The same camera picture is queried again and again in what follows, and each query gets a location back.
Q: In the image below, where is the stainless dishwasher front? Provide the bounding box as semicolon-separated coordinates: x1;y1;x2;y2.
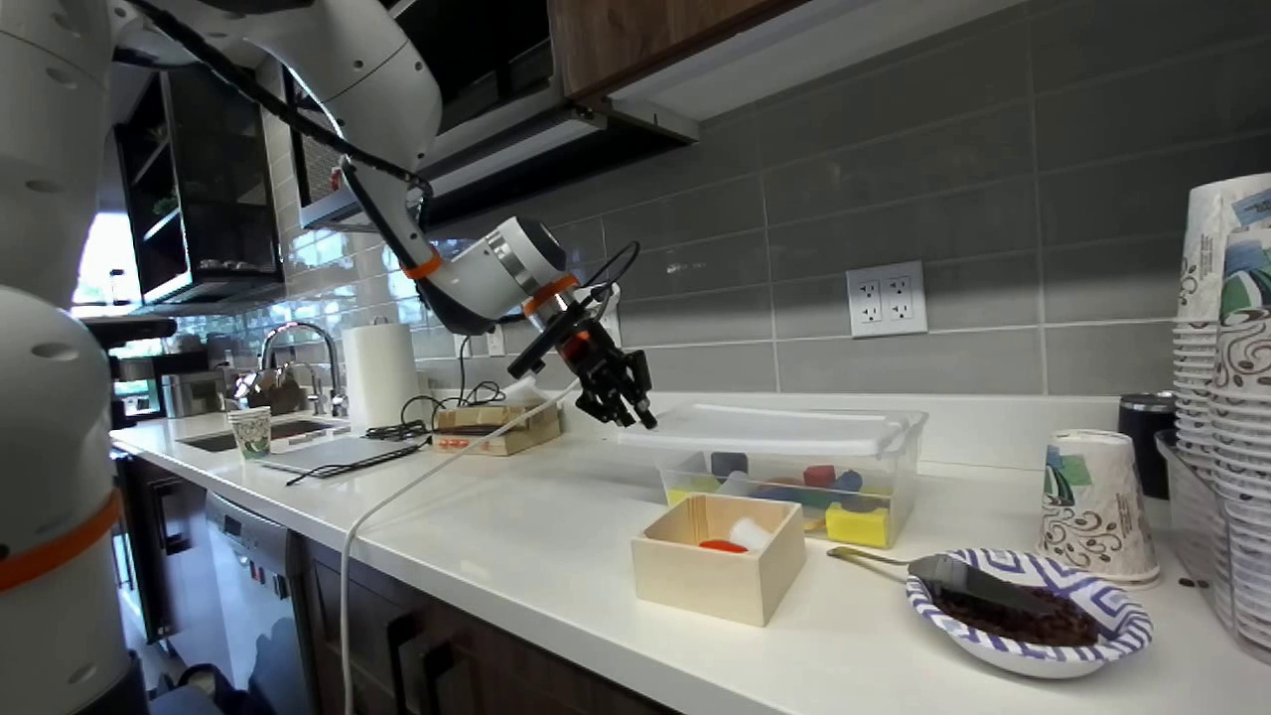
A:
197;489;317;715

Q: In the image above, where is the white paper towel roll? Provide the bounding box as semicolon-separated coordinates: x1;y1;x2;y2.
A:
340;322;420;432

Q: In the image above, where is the tall paper cup stack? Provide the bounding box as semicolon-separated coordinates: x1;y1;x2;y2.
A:
1209;195;1271;664
1170;172;1271;591

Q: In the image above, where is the white power cable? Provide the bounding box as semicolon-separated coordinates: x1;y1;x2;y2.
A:
336;382;587;715

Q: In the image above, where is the black cylindrical jar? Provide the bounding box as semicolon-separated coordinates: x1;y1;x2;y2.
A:
1117;387;1179;505

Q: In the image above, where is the kitchen sink basin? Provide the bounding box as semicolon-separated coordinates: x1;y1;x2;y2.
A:
181;412;346;458

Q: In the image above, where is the black open wall cabinet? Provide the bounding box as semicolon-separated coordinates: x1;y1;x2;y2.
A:
110;56;289;313

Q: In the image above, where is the flat wooden tray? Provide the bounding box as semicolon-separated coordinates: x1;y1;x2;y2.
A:
431;395;573;460

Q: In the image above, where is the blue patterned paper plate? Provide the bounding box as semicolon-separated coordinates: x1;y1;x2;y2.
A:
901;543;1158;682

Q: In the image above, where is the light wooden box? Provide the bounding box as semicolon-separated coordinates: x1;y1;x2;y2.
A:
629;489;810;632

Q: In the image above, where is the dark brown food piece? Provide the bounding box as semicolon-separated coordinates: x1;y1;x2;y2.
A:
935;580;1103;652

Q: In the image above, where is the black coffee machine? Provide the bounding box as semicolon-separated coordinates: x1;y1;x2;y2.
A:
76;310;220;430

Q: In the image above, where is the yellow green block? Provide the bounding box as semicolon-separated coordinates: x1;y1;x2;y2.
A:
665;472;725;507

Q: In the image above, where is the brown wooden wall cabinet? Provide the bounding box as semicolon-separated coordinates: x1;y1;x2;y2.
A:
545;0;816;101

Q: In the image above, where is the chrome sink faucet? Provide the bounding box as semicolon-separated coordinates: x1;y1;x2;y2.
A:
260;319;353;427

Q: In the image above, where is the clear plastic container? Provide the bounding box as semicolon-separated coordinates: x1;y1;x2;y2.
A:
657;441;925;551

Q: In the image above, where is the small patterned paper cup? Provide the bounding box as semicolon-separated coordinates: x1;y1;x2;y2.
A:
231;401;277;466

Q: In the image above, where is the grey under-cabinet shelf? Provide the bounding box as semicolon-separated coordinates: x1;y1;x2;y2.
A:
298;93;704;237

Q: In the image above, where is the white double wall outlet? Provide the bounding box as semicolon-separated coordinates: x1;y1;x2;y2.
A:
844;258;935;343

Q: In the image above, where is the upturned patterned paper cup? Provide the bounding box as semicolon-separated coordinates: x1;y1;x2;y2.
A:
1039;427;1170;587

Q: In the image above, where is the gold handled spoon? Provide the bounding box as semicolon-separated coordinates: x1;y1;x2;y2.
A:
828;543;988;599

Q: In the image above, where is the small white item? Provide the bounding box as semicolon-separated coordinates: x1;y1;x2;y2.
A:
727;518;775;558

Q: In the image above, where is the dark flat tray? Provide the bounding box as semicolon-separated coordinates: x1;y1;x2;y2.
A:
260;430;431;483

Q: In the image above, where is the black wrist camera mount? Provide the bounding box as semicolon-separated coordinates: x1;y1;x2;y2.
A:
504;272;643;387

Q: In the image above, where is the thin black tap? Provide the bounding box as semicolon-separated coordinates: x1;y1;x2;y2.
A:
455;330;509;409

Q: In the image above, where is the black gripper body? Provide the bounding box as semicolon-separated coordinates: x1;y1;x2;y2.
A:
549;310;652;401

